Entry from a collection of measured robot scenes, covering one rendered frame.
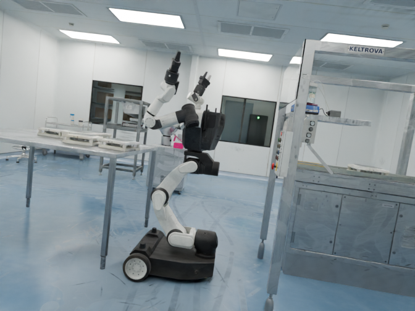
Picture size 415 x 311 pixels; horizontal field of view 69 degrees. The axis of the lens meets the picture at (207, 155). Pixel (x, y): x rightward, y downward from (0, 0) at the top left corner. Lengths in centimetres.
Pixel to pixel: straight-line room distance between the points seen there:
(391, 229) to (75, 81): 763
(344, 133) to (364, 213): 560
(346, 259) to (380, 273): 29
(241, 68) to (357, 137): 337
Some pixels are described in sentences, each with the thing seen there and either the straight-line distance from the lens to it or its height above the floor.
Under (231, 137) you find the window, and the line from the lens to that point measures 774.
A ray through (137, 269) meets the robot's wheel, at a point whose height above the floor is 8.
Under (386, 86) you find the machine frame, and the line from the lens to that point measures 309.
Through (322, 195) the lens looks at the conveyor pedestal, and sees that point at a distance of 272.
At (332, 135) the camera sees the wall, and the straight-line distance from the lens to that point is 821.
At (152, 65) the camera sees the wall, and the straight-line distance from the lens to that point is 808.
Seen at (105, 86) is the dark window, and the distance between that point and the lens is 836.
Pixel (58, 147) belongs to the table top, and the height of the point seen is 89.
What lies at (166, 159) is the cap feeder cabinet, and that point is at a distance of 501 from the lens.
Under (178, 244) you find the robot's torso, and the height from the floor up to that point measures 25.
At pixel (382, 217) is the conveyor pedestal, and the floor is 62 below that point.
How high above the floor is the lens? 118
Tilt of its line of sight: 5 degrees down
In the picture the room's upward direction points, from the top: 7 degrees clockwise
